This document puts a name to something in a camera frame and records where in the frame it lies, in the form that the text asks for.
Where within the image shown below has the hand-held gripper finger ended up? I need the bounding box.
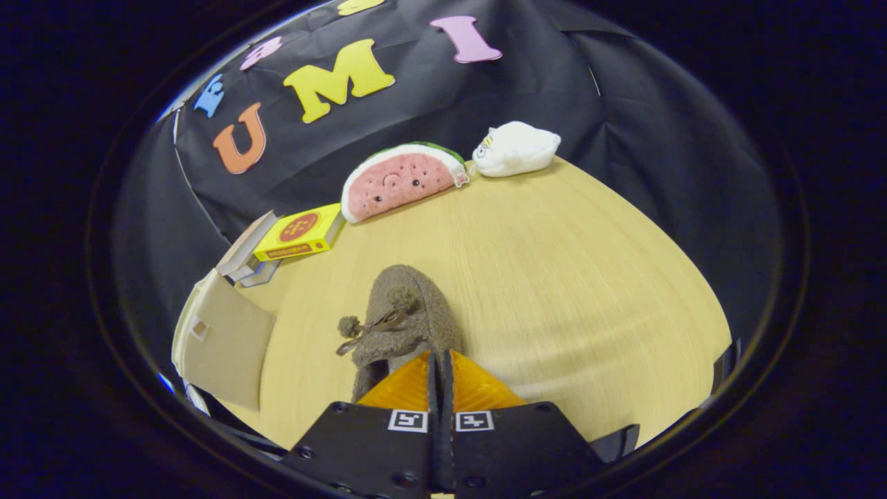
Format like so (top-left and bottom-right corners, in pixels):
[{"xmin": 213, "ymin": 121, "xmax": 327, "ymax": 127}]
[
  {"xmin": 443, "ymin": 349, "xmax": 608, "ymax": 499},
  {"xmin": 283, "ymin": 351, "xmax": 443, "ymax": 499}
]

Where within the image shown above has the brown fuzzy shoe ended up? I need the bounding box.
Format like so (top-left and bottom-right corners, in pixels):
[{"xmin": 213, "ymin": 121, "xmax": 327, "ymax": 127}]
[{"xmin": 336, "ymin": 264, "xmax": 462, "ymax": 404}]

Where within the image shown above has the beige translucent storage box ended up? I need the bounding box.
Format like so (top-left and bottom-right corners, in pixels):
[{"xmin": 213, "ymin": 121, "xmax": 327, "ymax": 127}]
[{"xmin": 171, "ymin": 269, "xmax": 276, "ymax": 412}]

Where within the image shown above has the dark furniture part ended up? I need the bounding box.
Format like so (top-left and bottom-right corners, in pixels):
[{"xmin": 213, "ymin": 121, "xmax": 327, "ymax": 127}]
[
  {"xmin": 589, "ymin": 424, "xmax": 640, "ymax": 464},
  {"xmin": 712, "ymin": 338, "xmax": 742, "ymax": 397}
]

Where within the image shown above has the grey cover book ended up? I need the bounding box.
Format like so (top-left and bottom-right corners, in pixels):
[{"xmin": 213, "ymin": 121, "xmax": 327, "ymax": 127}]
[{"xmin": 238, "ymin": 258, "xmax": 281, "ymax": 288}]

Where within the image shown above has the yellow book with red circle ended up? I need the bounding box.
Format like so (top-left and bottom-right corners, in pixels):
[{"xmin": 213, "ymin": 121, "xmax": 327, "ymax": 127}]
[{"xmin": 253, "ymin": 202, "xmax": 346, "ymax": 262}]

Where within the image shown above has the watermelon slice plush toy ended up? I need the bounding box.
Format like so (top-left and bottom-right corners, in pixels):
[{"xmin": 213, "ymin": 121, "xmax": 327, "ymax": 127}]
[{"xmin": 340, "ymin": 141, "xmax": 471, "ymax": 225}]

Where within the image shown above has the beige cover book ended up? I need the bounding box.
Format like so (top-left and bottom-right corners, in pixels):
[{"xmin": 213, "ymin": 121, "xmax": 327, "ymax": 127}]
[{"xmin": 216, "ymin": 210, "xmax": 279, "ymax": 277}]

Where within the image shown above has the white plush toy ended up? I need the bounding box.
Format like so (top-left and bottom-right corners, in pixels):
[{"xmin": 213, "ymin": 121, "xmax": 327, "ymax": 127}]
[{"xmin": 472, "ymin": 121, "xmax": 562, "ymax": 178}]

